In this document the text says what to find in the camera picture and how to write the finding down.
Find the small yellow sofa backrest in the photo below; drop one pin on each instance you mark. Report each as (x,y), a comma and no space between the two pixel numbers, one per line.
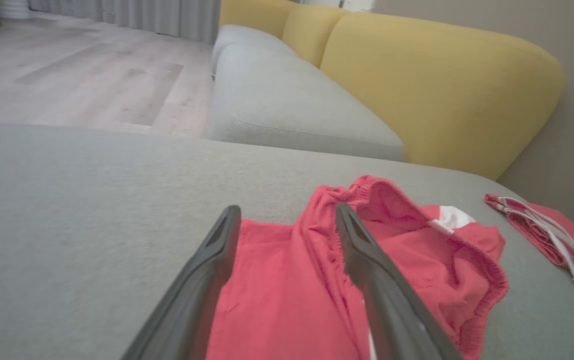
(312,30)

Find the red shorts with white stripes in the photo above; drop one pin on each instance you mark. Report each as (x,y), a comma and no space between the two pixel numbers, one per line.
(286,290)

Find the long grey sofa seat cushion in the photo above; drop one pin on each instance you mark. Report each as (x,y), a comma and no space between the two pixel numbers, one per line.
(286,100)

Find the large yellow sofa backrest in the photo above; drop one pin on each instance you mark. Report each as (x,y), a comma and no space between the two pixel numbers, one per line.
(442,85)

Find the grey pleated curtain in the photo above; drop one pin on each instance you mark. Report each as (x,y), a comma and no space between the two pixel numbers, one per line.
(141,15)

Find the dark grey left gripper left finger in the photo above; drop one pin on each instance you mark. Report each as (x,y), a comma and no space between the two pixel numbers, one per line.
(196,290)

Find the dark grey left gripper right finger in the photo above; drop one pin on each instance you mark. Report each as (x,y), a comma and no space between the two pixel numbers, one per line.
(387,300)

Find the red basketball jersey white tee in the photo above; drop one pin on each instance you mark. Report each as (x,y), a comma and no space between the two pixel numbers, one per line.
(542,230)

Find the yellow sofa armrest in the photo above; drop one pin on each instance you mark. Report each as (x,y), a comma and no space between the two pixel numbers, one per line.
(251,12)

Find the short grey sofa seat cushion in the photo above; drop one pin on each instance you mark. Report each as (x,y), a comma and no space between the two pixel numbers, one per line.
(246,37)

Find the white ribbed plant pot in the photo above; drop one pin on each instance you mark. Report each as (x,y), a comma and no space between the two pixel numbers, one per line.
(14,7)

